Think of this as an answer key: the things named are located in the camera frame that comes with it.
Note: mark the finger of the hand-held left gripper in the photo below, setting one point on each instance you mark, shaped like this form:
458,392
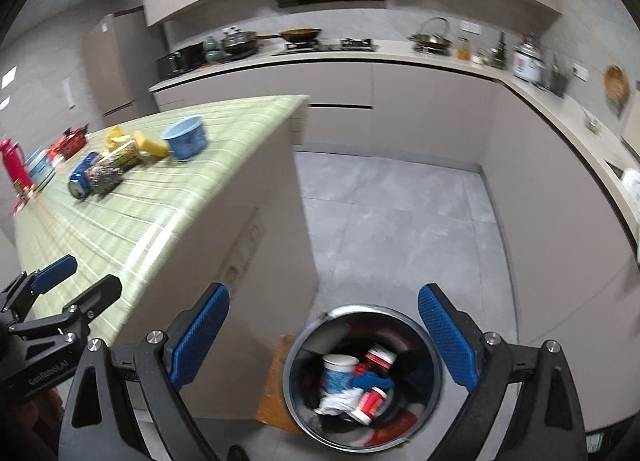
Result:
97,296
52,273

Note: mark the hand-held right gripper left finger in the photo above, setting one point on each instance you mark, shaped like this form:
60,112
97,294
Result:
200,336

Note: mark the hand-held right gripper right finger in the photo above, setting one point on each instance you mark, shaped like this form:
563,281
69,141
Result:
447,336

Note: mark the black bucket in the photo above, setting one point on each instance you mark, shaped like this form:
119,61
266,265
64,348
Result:
425,391

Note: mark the red and white packet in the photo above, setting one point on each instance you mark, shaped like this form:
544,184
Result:
381,358

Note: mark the blue drink can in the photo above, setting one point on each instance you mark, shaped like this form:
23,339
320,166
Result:
84,176

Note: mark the red paper cup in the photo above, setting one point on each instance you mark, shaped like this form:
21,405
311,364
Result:
370,403

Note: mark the red plastic bag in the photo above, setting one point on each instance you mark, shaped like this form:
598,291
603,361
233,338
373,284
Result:
390,433

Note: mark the white and blue paper cup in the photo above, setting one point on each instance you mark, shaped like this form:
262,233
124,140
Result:
337,376

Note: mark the black and yellow printed can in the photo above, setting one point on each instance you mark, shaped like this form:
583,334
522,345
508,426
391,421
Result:
115,166

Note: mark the white tissue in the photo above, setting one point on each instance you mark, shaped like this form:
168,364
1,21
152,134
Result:
337,401

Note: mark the yellow cloth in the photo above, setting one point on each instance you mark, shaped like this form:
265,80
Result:
116,137

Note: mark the yellow sponge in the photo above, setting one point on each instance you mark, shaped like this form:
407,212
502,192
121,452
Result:
152,145

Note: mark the blue bowl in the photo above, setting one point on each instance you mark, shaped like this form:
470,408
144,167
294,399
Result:
187,141

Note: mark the red snack packets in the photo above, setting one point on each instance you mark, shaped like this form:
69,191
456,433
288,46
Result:
25,196

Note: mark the wooden stool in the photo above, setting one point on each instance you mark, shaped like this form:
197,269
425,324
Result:
272,391

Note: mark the green checked tablecloth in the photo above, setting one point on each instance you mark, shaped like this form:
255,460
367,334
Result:
175,221

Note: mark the red thermos jug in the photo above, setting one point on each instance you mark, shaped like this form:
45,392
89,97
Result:
15,166

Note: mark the beige kitchen island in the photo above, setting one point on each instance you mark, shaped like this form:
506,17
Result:
270,241

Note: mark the red casserole pot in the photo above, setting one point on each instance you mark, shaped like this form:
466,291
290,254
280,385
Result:
70,141

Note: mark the beige refrigerator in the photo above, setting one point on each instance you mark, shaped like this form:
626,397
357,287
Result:
117,66

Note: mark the beige base cabinets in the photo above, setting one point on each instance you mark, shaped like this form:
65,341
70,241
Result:
425,111

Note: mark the white plate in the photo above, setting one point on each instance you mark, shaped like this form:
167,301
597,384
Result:
632,188

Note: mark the black microwave oven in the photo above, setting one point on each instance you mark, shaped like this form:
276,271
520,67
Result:
180,61

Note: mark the small bowl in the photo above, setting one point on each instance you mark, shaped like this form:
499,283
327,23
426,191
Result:
593,125

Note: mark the teal ceramic vase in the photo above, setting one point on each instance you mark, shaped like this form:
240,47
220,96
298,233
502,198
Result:
212,51

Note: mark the black utensil holder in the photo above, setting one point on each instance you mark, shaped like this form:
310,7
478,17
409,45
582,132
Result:
559,82

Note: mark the grey cutting board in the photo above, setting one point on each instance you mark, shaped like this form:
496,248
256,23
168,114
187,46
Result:
632,126

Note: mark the white rice cooker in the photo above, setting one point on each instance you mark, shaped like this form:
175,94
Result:
529,63

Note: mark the yellow oil bottle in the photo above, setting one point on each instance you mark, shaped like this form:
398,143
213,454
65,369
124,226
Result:
464,51

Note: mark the dark glass bottle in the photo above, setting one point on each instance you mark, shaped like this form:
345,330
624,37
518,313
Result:
500,53

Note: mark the dark wok with lid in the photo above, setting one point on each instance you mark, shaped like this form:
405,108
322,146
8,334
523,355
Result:
239,43

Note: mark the wok with glass lid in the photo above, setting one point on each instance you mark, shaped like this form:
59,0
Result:
431,41

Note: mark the round bamboo strainer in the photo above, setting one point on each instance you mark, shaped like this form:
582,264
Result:
616,83

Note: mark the black gas stove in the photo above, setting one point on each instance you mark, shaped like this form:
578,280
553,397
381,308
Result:
325,47

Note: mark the black frying pan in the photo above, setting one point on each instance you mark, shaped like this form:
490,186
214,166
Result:
300,35

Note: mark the white wall socket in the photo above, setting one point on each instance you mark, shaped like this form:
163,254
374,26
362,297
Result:
580,71
470,28

